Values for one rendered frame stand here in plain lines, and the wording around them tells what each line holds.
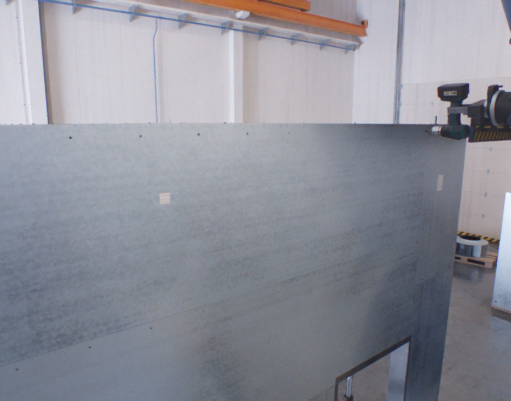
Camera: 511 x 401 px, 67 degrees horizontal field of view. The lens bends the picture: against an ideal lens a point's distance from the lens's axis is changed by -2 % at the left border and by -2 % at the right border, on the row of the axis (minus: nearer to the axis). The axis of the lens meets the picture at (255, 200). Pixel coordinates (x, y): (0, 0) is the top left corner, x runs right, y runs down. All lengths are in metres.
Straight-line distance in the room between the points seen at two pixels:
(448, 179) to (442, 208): 0.15
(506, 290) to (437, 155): 6.01
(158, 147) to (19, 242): 0.40
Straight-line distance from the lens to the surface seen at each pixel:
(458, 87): 1.86
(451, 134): 1.92
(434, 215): 2.19
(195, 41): 11.00
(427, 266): 2.24
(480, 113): 1.81
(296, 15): 12.61
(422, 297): 2.29
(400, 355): 2.38
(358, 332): 1.90
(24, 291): 1.07
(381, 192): 1.77
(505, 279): 7.93
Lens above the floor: 3.20
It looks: 11 degrees down
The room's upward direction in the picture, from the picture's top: straight up
